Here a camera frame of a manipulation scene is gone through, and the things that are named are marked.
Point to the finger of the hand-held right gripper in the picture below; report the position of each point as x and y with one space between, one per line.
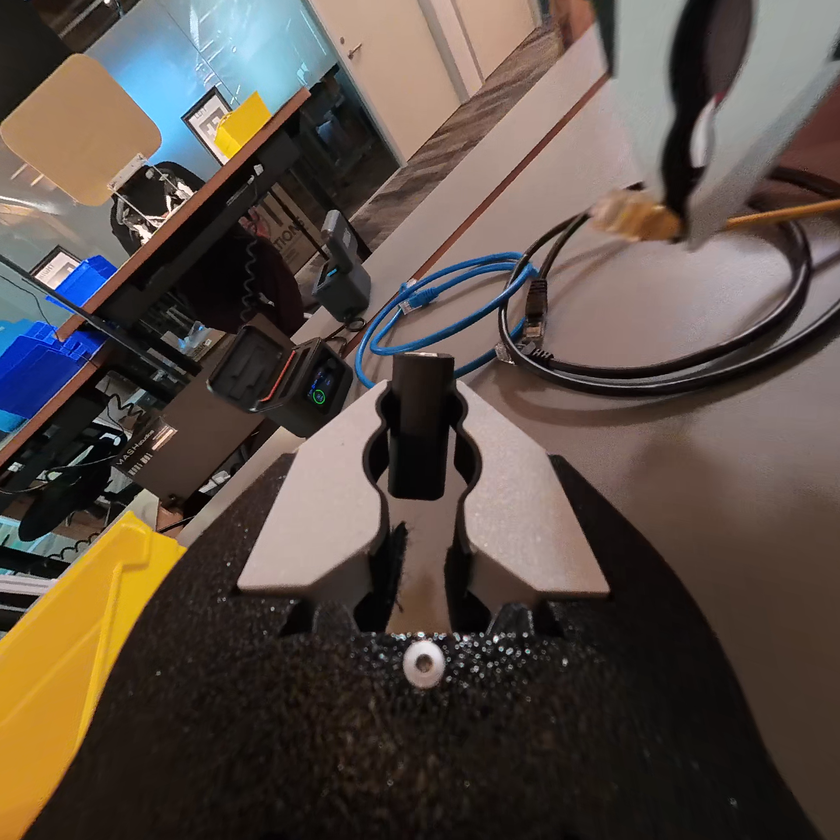
741 177
640 52

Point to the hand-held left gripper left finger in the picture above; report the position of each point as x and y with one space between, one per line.
315 518

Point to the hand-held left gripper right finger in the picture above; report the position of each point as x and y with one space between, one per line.
531 518

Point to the black ethernet splitter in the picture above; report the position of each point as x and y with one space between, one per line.
420 426

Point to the white door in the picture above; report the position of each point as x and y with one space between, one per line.
505 33
394 65

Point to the dark storage box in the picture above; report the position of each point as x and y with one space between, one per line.
190 446

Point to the black charging case with screen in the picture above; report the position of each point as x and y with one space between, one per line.
262 374

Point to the black battery charger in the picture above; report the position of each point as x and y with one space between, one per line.
341 289

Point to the printed cardboard box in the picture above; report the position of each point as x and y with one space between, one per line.
289 229

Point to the black tripod stand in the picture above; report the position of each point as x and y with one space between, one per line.
98 316

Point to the yellow plastic bin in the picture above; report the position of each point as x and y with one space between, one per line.
52 656

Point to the tall blue bin stack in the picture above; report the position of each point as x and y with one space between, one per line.
33 374

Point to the low blue plastic bin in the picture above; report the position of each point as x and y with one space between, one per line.
88 279

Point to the wooden table with black legs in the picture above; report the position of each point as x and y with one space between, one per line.
216 193

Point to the framed tag sign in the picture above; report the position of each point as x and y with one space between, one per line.
59 266
207 121

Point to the black printed hoodie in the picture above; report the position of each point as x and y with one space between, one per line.
124 210

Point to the small yellow bin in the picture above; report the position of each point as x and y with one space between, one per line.
246 124

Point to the plain wooden board stand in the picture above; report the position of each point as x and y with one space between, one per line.
79 124

